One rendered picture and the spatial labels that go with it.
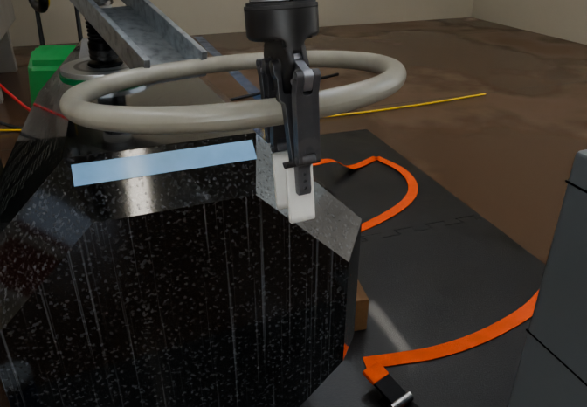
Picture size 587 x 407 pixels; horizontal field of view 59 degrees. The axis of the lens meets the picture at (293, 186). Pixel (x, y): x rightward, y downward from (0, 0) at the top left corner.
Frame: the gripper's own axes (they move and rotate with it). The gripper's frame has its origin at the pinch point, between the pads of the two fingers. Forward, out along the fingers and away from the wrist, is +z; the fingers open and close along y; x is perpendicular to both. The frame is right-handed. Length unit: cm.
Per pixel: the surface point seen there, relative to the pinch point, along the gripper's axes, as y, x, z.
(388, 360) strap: 54, -44, 80
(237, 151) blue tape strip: 34.0, -1.8, 5.0
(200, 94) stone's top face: 63, -2, -1
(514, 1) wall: 484, -473, 9
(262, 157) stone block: 33.8, -6.3, 6.8
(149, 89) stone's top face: 71, 8, -2
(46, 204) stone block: 34.5, 30.2, 8.7
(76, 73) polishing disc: 80, 23, -6
